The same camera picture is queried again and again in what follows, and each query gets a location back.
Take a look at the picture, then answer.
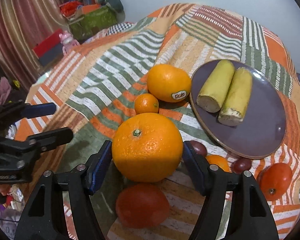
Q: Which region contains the red box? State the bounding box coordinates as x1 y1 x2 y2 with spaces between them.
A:
33 28 63 67

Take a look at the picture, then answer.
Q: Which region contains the large orange with sticker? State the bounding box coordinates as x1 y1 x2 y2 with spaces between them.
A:
147 64 191 102

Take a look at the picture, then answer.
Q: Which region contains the pink rabbit bottle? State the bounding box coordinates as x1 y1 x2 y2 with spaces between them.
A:
59 30 80 56

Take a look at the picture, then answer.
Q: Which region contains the purple ceramic plate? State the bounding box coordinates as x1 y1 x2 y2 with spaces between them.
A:
190 60 286 159

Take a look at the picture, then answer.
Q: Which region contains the red tomato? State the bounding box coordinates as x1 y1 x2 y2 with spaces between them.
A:
115 183 170 229
257 163 293 201

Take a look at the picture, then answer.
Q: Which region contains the striped curtain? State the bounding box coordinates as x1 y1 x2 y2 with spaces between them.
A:
0 0 69 89

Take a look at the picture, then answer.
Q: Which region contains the green storage box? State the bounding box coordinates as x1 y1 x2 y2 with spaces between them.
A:
69 6 117 41

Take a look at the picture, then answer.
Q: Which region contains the patchwork striped bedspread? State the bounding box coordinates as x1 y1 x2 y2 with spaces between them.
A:
16 3 300 239

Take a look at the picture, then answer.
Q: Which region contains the small mandarin orange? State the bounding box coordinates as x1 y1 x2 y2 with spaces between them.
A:
134 93 159 114

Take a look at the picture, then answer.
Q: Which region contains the large navel orange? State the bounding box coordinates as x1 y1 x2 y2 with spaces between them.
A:
111 113 183 183

